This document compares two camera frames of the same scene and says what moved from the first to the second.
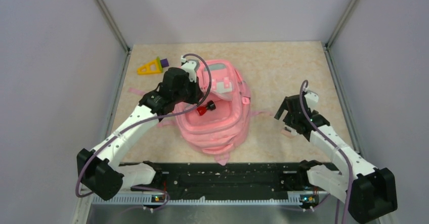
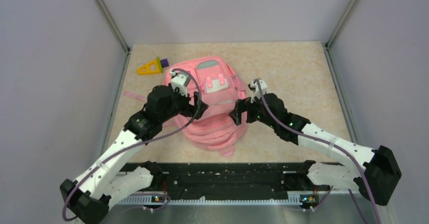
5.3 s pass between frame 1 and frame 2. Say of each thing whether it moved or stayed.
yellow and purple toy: stayed
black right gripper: moved
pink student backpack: stayed
